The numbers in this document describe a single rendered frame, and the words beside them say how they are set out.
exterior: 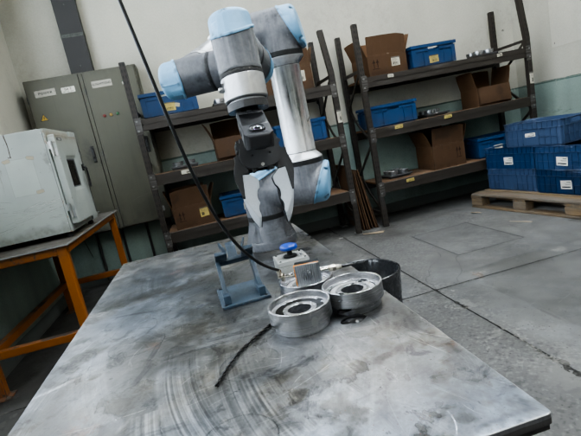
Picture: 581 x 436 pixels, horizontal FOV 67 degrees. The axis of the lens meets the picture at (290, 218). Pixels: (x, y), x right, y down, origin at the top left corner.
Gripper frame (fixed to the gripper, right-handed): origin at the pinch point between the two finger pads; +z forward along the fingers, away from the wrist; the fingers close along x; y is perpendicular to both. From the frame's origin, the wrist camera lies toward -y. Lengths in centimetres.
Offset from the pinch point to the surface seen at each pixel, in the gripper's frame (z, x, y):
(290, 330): 17.5, 2.2, -6.9
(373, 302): 17.2, -12.5, -5.1
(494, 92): -63, -299, 345
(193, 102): -105, 8, 340
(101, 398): 19.6, 30.8, -7.9
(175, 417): 20.8, 19.7, -18.1
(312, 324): 17.3, -1.3, -7.7
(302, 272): 11.7, -3.7, 6.4
